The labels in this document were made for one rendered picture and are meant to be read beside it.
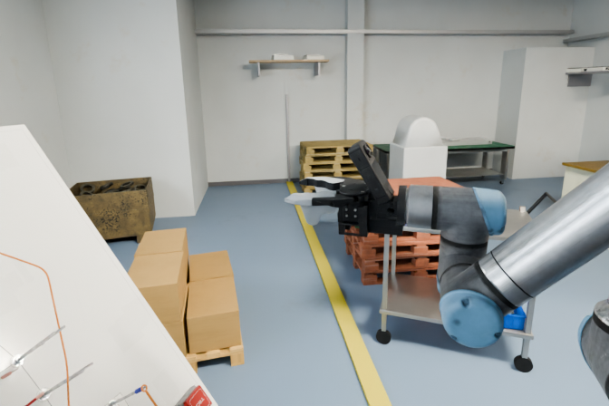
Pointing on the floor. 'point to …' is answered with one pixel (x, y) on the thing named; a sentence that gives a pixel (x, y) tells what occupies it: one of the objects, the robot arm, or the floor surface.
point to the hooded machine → (417, 149)
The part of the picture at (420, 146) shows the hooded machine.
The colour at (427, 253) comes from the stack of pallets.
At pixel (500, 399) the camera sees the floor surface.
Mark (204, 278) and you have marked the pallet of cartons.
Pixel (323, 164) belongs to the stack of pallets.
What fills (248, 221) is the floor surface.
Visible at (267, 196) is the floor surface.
